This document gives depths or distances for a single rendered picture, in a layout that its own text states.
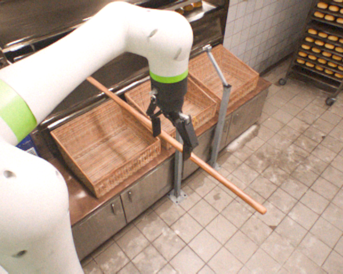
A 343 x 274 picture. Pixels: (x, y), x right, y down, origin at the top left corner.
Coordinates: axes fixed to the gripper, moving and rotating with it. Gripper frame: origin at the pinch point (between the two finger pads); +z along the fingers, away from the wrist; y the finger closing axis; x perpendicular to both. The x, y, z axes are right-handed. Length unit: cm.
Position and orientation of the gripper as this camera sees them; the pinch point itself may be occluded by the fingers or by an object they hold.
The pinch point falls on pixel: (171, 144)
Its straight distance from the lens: 84.2
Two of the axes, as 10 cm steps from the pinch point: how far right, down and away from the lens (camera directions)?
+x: 7.4, -5.1, 4.4
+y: 6.8, 5.3, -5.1
